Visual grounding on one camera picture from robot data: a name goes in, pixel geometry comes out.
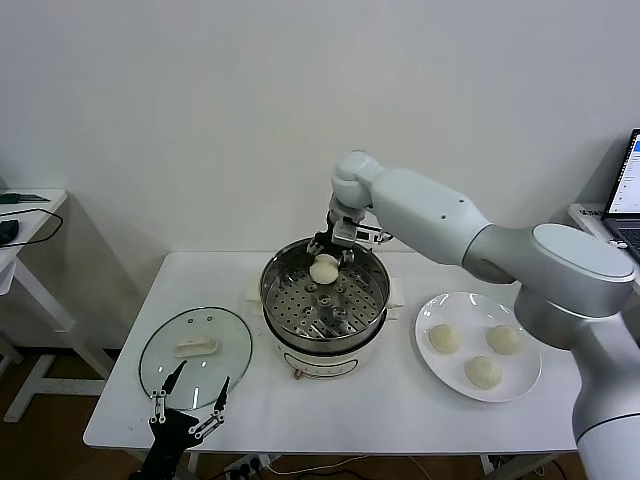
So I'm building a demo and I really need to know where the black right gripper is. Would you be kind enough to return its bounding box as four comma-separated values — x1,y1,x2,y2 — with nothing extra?
305,209,357,269

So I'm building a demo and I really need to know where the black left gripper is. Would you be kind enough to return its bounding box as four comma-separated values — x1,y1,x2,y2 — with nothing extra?
139,359,232,480

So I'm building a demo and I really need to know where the white steamed baozi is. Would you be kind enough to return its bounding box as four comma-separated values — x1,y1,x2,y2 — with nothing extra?
309,253,340,285
427,323,463,355
485,324,524,355
464,355,503,390

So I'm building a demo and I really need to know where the glass lid with white handle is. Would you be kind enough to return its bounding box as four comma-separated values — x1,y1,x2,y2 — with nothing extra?
138,306,254,412

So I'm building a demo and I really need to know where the perforated steel steamer basket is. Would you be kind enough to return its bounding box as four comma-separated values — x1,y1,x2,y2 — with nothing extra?
259,237,392,347

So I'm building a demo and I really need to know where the white power strip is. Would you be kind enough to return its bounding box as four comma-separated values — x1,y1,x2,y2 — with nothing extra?
223,453,274,480

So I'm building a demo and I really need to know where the white work table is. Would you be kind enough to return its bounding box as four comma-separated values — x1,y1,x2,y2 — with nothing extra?
83,251,620,480

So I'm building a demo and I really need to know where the white electric cooker base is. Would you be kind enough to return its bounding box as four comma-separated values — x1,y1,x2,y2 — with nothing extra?
243,276,406,382

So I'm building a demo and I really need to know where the white round plate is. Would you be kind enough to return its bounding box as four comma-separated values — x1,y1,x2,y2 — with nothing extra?
413,291,543,403

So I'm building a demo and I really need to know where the white side desk with mouse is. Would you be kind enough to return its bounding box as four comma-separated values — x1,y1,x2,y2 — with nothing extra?
0,188,124,425

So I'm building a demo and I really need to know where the white side table with laptop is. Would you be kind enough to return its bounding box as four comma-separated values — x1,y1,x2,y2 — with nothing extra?
567,202,640,251

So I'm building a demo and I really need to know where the flat green tool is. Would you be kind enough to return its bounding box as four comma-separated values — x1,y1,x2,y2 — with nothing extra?
0,192,52,205

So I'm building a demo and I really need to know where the open grey laptop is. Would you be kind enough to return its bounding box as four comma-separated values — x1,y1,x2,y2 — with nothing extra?
599,128,640,246

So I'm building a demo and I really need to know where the black cable loop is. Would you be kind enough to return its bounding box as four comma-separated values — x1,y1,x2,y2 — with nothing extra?
0,207,65,249

